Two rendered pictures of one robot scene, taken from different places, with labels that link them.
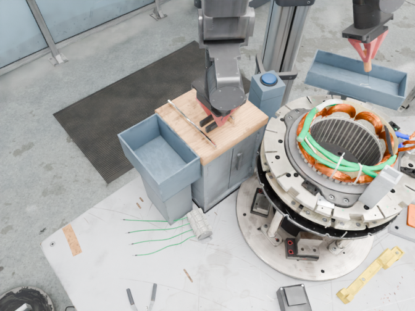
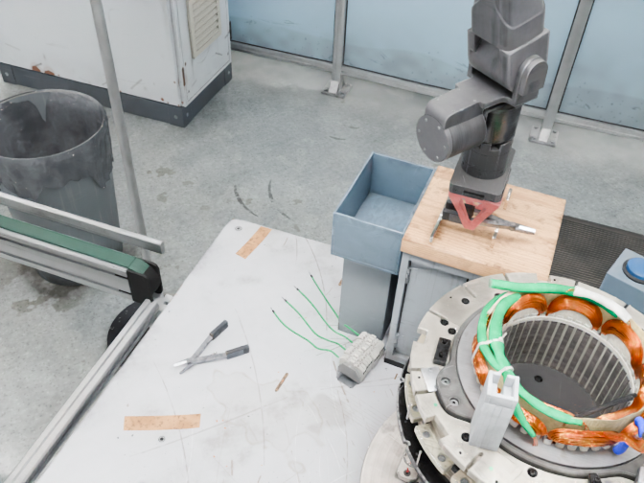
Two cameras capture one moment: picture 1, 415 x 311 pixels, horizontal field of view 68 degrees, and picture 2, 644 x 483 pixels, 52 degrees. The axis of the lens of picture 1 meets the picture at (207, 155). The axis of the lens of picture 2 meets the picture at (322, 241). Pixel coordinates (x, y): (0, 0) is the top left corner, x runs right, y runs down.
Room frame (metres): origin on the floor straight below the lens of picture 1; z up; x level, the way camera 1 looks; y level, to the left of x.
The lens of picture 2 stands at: (-0.06, -0.53, 1.69)
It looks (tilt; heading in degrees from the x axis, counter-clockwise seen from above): 43 degrees down; 60
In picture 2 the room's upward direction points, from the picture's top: 3 degrees clockwise
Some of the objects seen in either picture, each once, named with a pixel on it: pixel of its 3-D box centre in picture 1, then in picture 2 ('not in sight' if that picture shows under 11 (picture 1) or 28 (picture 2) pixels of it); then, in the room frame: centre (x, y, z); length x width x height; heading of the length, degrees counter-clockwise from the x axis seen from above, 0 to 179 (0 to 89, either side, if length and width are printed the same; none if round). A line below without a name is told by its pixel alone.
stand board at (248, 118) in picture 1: (211, 116); (486, 224); (0.51, -0.01, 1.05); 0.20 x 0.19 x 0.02; 129
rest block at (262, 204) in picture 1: (262, 202); not in sight; (0.39, -0.16, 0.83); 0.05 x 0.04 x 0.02; 162
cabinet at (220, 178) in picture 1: (210, 151); (467, 290); (0.51, -0.01, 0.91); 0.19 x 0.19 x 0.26; 39
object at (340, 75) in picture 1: (339, 108); not in sight; (0.66, -0.40, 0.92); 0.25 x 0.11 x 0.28; 66
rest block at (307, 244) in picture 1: (309, 244); not in sight; (0.27, -0.26, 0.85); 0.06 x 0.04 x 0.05; 86
